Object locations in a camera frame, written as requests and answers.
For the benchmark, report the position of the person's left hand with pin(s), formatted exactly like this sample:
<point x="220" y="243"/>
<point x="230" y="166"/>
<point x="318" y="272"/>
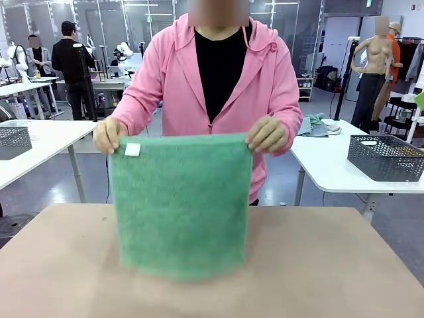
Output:
<point x="270" y="134"/>

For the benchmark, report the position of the person's right hand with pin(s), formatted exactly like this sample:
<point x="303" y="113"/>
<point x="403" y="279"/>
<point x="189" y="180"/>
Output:
<point x="107" y="136"/>

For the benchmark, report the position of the green terry towel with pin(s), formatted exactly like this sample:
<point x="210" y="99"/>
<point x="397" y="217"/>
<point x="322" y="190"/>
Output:
<point x="182" y="205"/>

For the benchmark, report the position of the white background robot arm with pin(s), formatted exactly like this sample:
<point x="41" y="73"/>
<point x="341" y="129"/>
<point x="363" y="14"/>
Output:
<point x="124" y="49"/>
<point x="20" y="58"/>

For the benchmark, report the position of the person's right forearm pink sleeve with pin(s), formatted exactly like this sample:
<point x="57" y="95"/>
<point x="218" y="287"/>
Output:
<point x="139" y="106"/>

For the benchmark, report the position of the person's left forearm pink sleeve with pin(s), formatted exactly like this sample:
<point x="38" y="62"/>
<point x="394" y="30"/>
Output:
<point x="288" y="106"/>

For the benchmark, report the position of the dark grey woven basket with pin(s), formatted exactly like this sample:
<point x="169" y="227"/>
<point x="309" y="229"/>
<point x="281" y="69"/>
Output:
<point x="15" y="142"/>
<point x="381" y="162"/>

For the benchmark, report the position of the grey green cloth pile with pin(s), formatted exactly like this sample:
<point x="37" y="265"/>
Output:
<point x="314" y="127"/>

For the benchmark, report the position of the white shoe shelf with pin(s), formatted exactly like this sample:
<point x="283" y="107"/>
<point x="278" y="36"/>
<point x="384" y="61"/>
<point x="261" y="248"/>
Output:
<point x="304" y="89"/>

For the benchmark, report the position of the white adjustable table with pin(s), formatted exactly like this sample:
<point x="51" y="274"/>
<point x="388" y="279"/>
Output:
<point x="49" y="139"/>
<point x="324" y="159"/>

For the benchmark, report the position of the person in pink hoodie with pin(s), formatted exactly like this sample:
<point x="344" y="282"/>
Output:
<point x="172" y="83"/>

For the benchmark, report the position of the person in black with cap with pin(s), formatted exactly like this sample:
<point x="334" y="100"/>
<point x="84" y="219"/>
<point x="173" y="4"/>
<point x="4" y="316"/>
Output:
<point x="68" y="59"/>

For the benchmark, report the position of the black tripod stand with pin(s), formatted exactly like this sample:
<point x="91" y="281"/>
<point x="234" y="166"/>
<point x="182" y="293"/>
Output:
<point x="342" y="83"/>
<point x="78" y="45"/>

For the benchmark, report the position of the person in grey hoodie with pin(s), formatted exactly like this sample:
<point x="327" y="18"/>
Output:
<point x="41" y="61"/>

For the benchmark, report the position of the black utility cart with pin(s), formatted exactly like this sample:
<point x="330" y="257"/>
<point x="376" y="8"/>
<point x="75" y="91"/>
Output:
<point x="397" y="122"/>

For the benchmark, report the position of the bare beige mannequin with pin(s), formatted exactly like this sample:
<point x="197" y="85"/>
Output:
<point x="376" y="56"/>

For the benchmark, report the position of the mannequin in orange shirt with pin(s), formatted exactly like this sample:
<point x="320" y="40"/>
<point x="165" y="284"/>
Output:
<point x="395" y="49"/>

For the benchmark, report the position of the clothes rack with garments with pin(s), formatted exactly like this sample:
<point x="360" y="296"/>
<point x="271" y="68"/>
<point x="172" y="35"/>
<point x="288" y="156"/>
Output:
<point x="409" y="59"/>

